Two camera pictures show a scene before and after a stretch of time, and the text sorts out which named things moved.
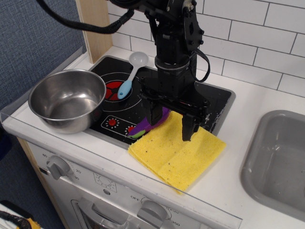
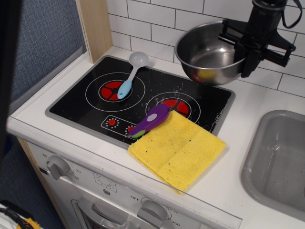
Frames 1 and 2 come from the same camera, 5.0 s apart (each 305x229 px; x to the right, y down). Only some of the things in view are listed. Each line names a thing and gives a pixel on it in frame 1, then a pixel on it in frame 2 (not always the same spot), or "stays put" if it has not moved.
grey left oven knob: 57,166 stays put
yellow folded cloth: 177,163 stays put
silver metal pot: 67,101 to 207,59
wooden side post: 96,12 stays put
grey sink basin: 273,169 stays put
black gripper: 175,85 to 258,41
